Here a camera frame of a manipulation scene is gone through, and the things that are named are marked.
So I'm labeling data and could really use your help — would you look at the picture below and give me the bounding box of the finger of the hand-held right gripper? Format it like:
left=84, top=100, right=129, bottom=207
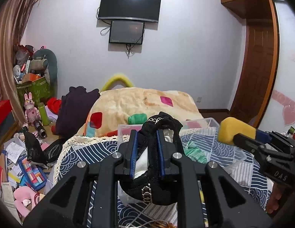
left=233, top=133, right=265, bottom=155
left=256, top=130, right=295, bottom=148

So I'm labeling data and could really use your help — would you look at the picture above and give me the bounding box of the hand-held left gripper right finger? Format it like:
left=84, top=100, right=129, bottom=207
left=156, top=130, right=273, bottom=228

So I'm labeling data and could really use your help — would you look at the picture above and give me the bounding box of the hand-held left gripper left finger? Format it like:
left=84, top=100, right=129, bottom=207
left=22, top=130, right=138, bottom=228

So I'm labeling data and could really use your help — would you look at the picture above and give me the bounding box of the white cloth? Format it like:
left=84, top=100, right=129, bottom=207
left=118, top=148, right=150, bottom=206

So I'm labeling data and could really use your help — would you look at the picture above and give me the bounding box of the yellow sponge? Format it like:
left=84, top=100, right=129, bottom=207
left=218, top=117, right=257, bottom=146

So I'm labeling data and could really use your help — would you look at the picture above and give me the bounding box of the black lace underwear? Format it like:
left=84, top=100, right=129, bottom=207
left=120, top=111, right=186, bottom=206

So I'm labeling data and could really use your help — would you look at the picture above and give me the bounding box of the clear plastic storage box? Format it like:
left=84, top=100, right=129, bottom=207
left=118, top=117, right=246, bottom=171

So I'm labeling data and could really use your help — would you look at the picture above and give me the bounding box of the person's right hand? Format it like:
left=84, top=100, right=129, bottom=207
left=266, top=183, right=285, bottom=215

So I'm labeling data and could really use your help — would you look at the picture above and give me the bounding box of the pink heart sticker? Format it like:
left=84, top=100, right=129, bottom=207
left=281, top=99, right=295, bottom=127

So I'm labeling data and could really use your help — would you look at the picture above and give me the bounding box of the green cloth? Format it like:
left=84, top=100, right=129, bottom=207
left=184, top=140, right=208, bottom=164

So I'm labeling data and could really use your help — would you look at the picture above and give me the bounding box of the blue patterned bedspread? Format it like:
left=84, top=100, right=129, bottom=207
left=52, top=128, right=274, bottom=228

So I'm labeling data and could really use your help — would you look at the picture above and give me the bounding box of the pink cloth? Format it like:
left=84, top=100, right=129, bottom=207
left=184, top=121, right=204, bottom=129

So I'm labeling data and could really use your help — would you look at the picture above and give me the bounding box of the beige patterned blanket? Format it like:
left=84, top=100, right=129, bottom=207
left=77, top=87, right=204, bottom=139

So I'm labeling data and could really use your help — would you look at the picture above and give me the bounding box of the wooden door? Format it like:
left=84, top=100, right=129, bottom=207
left=229, top=19, right=276, bottom=125

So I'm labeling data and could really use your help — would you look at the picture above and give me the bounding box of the dark purple cloth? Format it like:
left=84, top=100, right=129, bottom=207
left=55, top=86, right=101, bottom=139

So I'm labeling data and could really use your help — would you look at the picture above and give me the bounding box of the yellow foam pillow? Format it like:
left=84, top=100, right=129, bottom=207
left=100, top=73, right=134, bottom=92

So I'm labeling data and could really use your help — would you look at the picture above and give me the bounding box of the black plastic bag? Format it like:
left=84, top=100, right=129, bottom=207
left=24, top=131, right=64, bottom=167

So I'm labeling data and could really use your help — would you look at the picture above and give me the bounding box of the red cloth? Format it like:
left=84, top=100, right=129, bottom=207
left=46, top=97, right=63, bottom=115

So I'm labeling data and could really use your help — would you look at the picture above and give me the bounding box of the black flashlight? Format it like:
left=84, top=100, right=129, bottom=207
left=33, top=119, right=48, bottom=139

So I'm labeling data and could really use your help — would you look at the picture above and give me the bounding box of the green bottle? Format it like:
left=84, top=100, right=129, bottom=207
left=38, top=102, right=50, bottom=126

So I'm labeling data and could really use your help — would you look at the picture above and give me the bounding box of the colourful pencil case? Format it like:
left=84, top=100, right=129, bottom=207
left=17, top=158, right=48, bottom=191

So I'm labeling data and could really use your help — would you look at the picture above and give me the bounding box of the pink rabbit figure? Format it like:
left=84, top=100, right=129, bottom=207
left=24, top=93, right=41, bottom=127

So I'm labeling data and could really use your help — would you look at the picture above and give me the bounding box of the green fabric storage box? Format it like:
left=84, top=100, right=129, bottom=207
left=16, top=75, right=53, bottom=105

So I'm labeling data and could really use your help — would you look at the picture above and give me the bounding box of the pink neck pillow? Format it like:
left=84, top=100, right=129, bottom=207
left=13, top=186, right=41, bottom=218

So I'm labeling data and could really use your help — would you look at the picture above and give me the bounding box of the pile of papers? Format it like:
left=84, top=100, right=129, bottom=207
left=0, top=139, right=28, bottom=195

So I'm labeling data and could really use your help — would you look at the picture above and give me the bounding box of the small black monitor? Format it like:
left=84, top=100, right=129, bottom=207
left=109, top=20, right=145, bottom=46

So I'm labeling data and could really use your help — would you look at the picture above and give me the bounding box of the grey plush toy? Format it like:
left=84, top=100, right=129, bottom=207
left=31, top=48, right=58, bottom=86

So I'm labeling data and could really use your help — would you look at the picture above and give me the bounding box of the red box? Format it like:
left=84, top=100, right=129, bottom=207
left=0, top=99, right=13, bottom=128

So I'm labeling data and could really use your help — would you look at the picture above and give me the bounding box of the large black television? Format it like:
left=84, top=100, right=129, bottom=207
left=97, top=0, right=162, bottom=23

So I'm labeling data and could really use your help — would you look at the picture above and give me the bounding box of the striped curtain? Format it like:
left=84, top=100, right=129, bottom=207
left=0, top=0, right=47, bottom=126

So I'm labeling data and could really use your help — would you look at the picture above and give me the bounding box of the black cable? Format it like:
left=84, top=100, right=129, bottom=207
left=126, top=44, right=136, bottom=59

